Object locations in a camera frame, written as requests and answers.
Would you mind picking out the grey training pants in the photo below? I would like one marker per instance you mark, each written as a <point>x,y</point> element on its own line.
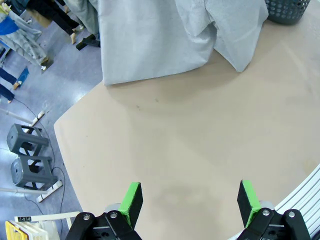
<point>150,37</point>

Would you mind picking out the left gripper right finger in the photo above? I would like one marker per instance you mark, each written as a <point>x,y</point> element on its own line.
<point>248,200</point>

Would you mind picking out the dark grey perforated basket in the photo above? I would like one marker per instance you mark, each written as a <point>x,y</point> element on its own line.
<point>287,12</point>

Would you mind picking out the yellow plastic crate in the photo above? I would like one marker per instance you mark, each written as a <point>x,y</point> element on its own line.
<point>13,230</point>

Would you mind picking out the white ribbed rail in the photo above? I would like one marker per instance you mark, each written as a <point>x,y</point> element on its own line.
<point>305,197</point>

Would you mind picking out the mannequin in blue jeans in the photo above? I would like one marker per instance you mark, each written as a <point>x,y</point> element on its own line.
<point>6,77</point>

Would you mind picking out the mannequin in black coat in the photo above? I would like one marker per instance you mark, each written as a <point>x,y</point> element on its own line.
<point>55,15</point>

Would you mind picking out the black block shoe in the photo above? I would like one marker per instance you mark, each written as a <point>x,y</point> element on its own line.
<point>81,45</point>
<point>91,40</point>

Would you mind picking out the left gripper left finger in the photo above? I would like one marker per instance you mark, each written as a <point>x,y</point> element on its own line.
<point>130,200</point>

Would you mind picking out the white board stack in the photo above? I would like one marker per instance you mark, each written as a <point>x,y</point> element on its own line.
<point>40,228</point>

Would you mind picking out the grey-green trousers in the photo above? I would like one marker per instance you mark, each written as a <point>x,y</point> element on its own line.
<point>85,15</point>

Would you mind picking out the grey plastic stool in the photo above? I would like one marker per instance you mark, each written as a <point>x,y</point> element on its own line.
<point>21,172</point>
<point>17,137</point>

